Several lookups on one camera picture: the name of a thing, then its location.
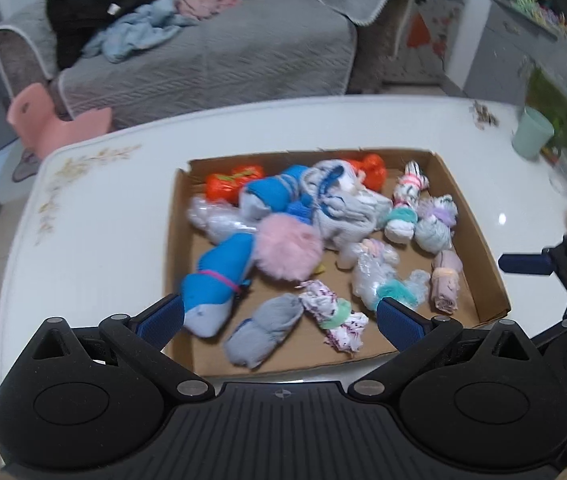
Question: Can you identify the white grey sock bundle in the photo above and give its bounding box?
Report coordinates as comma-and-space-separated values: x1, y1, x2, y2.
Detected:
303, 159, 394, 251

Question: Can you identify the pile of seed shells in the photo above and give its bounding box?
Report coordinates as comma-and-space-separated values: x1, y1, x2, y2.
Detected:
469, 101, 499, 131

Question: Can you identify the blue cloth bundle rope tie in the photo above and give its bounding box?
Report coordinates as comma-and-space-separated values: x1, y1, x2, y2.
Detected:
240, 165, 314, 221

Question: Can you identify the shallow cardboard box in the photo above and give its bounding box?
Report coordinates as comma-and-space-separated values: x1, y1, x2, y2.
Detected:
163, 147, 513, 378

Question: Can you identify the black garment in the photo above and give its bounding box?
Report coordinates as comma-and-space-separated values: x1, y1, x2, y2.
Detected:
46, 0, 166, 71

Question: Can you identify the pale green cup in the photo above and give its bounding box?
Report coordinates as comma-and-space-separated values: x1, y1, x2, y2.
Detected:
512, 106, 555, 161

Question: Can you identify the pink garment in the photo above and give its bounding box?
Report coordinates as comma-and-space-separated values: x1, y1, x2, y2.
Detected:
176, 0, 241, 21

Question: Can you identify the pink plastic chair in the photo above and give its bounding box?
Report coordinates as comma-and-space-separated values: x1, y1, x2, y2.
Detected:
7, 82, 113, 158

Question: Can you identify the white cloth bundle teal band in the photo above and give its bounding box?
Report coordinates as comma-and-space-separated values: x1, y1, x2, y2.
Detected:
384, 205, 420, 245

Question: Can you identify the white fridge with figure print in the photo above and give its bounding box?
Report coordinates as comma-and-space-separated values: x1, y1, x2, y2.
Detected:
393, 0, 474, 91

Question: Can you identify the blue white sock bundle pink band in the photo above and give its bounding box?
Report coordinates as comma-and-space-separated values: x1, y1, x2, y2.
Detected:
180, 232, 256, 337

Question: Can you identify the grey quilted sofa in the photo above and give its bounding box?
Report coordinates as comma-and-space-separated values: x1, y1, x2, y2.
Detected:
0, 0, 417, 131

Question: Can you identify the grey cabinet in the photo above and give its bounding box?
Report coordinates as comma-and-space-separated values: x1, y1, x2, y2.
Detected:
468, 0, 567, 106

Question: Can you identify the grey pink slipper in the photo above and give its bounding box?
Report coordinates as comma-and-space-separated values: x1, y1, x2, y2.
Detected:
12, 147, 44, 183

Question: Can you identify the green stringy toy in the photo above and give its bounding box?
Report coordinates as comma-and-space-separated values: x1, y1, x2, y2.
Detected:
511, 0, 547, 16

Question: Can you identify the clear plastic bundle teal tie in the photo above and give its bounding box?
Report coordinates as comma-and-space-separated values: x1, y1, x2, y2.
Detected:
352, 240, 431, 311

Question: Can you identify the pink fluffy pompom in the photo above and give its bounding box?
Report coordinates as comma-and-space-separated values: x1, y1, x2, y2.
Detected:
256, 212, 324, 281

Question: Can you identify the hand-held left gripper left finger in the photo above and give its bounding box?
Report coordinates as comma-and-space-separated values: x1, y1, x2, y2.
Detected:
30, 294, 214, 400

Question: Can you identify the clear plastic wrap bundle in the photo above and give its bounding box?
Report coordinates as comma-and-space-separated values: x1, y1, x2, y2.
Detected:
186, 195, 259, 243

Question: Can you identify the white floral cloth bundle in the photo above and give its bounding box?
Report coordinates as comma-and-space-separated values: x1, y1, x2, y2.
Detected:
299, 280, 368, 353

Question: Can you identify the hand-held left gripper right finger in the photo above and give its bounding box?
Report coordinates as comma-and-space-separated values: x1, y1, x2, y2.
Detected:
348, 296, 534, 400

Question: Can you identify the grey cloth bundle purple frill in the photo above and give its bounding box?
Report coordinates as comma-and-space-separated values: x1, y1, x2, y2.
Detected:
413, 194, 459, 252

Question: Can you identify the orange plastic bundle green tie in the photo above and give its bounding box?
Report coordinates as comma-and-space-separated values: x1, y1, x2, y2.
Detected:
206, 165, 265, 206

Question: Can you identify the mauve sock bundle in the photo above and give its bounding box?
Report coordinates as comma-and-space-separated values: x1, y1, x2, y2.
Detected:
431, 250, 464, 313

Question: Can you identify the white green cloth bundle pink band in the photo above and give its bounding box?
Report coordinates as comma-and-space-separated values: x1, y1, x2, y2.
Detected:
392, 161, 431, 208

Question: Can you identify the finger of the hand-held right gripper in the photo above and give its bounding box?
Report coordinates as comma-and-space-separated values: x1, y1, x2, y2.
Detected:
497, 236, 567, 292

